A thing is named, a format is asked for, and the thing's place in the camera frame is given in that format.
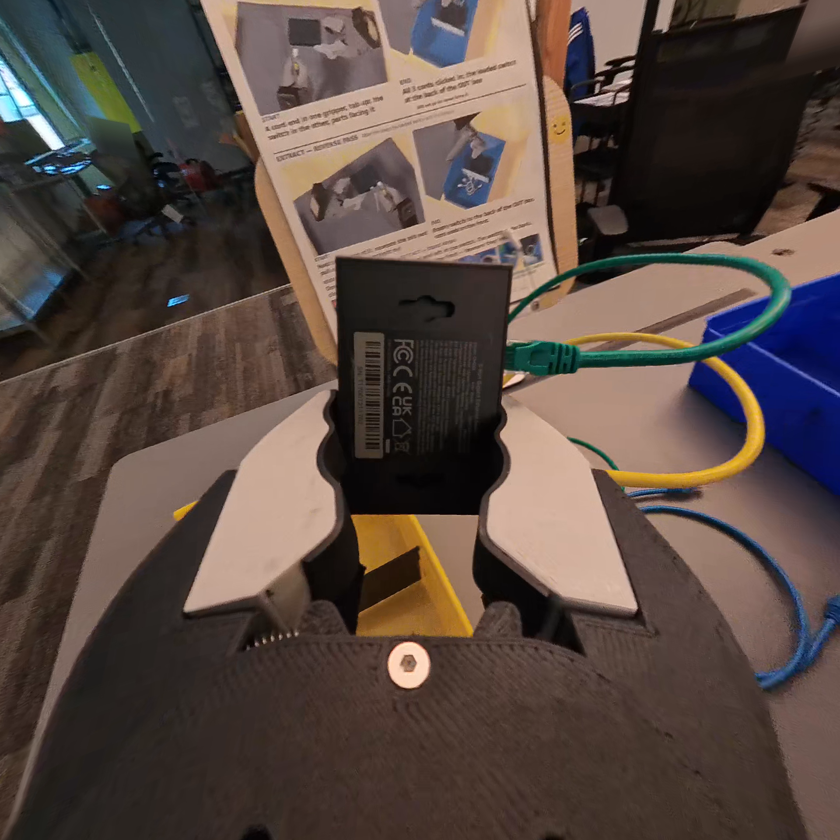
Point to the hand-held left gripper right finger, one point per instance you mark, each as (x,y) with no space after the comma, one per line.
(558,525)

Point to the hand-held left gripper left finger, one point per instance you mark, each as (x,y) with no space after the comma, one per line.
(262,518)

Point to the black network switch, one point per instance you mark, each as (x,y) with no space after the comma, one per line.
(426,367)

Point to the yellow plastic bin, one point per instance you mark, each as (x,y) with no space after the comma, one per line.
(443,590)

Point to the blue plastic bin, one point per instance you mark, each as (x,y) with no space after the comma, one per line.
(787,407)

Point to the yellow smiley sticker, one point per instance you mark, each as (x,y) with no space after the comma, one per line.
(559,130)

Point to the black mesh office chair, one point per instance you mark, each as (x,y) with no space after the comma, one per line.
(709,131)

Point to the blue striped jacket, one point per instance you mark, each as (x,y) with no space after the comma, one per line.
(581,65)

